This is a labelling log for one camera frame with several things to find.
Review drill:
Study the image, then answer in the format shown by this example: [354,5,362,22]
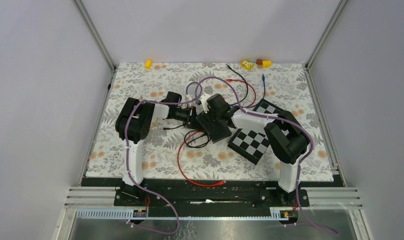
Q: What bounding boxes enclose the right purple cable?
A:
[194,76,339,237]

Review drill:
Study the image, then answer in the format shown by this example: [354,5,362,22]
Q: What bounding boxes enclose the checkered chess board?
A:
[227,99,284,165]

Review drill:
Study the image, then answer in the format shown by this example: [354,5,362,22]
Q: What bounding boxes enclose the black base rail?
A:
[81,176,344,218]

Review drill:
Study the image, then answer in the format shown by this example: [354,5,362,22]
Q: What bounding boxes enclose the black ethernet cable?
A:
[226,63,249,106]

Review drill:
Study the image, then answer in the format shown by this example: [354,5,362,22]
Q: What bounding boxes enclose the black router box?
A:
[202,122,232,144]

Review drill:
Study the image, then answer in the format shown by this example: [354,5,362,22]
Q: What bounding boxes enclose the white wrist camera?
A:
[186,94,196,103]
[199,93,211,113]

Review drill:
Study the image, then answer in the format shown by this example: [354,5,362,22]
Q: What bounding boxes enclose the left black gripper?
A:
[172,105,204,131]

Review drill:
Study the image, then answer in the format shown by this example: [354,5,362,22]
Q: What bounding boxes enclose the yellow block right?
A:
[261,60,273,68]

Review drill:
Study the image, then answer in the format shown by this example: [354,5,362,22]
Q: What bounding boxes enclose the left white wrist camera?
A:
[186,94,196,103]

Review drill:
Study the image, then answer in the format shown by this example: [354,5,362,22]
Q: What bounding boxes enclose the yellow block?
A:
[261,60,273,68]
[144,59,153,70]

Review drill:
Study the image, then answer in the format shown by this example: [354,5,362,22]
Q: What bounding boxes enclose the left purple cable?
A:
[124,82,204,235]

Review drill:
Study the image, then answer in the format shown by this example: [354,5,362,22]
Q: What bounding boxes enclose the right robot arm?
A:
[196,94,310,206]

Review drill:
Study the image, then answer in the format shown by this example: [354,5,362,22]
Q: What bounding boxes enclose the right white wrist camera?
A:
[199,93,211,113]

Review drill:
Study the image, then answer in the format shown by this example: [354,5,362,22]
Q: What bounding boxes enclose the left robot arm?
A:
[115,91,202,206]

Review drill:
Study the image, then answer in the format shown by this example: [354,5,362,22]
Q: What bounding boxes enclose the purple cable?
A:
[194,76,339,237]
[124,82,204,235]

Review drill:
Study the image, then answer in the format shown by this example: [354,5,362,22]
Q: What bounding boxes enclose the yellow patterned cube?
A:
[240,59,255,71]

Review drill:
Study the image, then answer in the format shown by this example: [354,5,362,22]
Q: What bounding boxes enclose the yellow block left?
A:
[144,59,153,70]

